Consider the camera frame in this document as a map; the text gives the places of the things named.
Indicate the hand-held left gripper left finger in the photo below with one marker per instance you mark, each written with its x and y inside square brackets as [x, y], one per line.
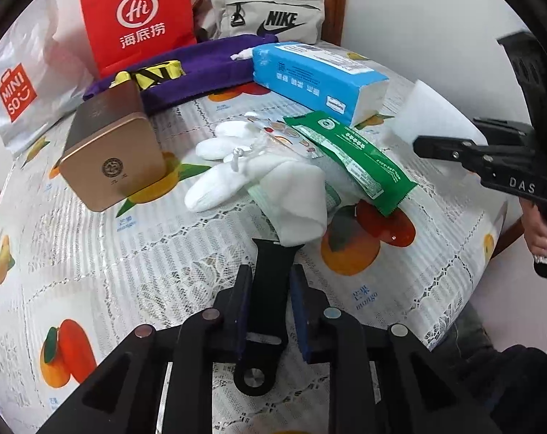
[243, 312]

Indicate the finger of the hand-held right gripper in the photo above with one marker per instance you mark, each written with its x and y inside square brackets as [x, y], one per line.
[504, 129]
[445, 150]

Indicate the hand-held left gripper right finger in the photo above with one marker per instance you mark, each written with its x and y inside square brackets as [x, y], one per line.
[300, 316]

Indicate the white sponge block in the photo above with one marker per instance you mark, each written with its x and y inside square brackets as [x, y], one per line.
[431, 113]

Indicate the green tissue packet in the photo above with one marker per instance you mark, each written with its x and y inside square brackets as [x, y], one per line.
[346, 144]

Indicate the blue tissue pack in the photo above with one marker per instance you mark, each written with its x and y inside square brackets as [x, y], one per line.
[309, 77]

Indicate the orange print snack packet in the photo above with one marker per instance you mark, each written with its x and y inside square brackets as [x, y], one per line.
[278, 134]

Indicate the person's right hand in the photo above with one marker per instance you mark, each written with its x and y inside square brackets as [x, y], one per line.
[533, 230]

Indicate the dark green gold tin box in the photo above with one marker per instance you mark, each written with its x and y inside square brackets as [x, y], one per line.
[119, 162]

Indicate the person's dark trousers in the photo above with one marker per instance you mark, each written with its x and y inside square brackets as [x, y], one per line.
[517, 379]

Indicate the crumpled white tissue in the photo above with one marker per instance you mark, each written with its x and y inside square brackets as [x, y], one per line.
[242, 53]

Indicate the grey waist bag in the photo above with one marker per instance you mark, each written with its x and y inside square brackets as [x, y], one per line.
[264, 4]

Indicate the purple towel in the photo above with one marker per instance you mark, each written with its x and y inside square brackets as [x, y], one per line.
[210, 72]

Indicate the white plastic shopping bag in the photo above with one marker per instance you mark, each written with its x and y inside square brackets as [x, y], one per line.
[52, 77]

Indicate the brown wooden door frame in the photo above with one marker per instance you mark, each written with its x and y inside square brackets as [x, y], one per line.
[337, 0]

